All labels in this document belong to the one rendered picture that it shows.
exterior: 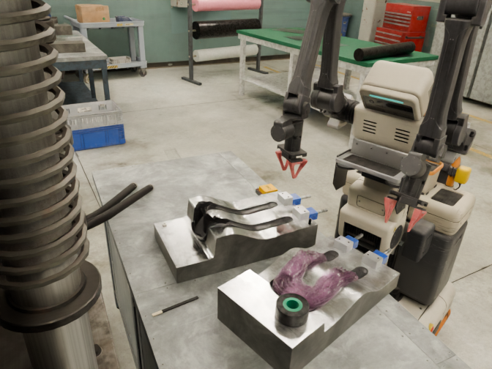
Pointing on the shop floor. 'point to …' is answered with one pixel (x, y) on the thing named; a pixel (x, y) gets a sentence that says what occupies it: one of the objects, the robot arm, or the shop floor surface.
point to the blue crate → (98, 137)
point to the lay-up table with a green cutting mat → (350, 61)
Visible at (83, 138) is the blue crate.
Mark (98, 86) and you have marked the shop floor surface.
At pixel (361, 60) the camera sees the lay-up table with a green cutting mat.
